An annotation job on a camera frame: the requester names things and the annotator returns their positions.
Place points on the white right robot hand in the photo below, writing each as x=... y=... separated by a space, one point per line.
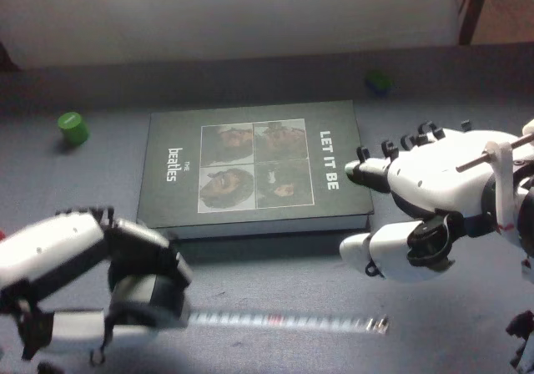
x=434 y=178

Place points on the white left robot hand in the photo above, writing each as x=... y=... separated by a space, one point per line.
x=58 y=244

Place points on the green cylinder block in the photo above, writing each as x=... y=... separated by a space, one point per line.
x=74 y=127

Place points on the dark brown wooden post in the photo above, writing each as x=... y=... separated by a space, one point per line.
x=475 y=6

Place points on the black hardcover Beatles book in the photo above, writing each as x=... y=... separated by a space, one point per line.
x=254 y=165

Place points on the grey table cloth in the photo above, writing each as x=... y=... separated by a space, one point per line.
x=292 y=290

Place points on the grey tape measure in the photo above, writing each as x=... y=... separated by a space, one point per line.
x=146 y=299

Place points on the green and blue block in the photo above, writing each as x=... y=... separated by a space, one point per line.
x=380 y=82

